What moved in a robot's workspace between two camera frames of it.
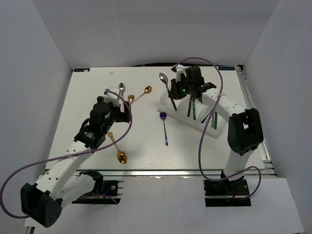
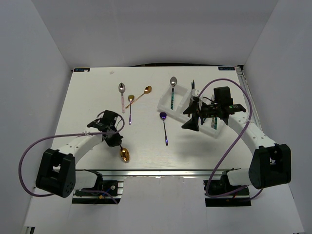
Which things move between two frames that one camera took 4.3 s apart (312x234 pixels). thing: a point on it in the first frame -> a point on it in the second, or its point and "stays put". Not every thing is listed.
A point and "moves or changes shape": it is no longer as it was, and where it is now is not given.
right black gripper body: x=182 y=88 -> x=209 y=110
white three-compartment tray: x=192 y=111 stays put
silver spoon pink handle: x=122 y=88 stays put
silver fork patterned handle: x=213 y=124 stays put
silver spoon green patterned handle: x=164 y=78 moves or changes shape
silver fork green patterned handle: x=215 y=126 stays put
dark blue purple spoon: x=163 y=115 stays put
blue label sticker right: x=226 y=68 stays put
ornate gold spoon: x=121 y=156 moves or changes shape
